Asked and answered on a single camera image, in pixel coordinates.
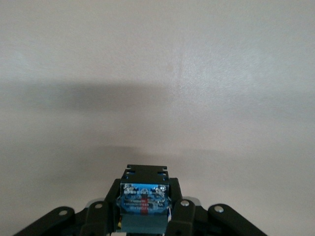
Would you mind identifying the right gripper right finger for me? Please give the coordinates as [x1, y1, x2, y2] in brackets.
[167, 177, 268, 236]

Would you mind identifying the brown table mat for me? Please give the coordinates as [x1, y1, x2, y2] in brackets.
[0, 0, 315, 236]

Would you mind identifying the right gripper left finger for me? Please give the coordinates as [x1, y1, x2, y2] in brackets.
[12, 178, 124, 236]

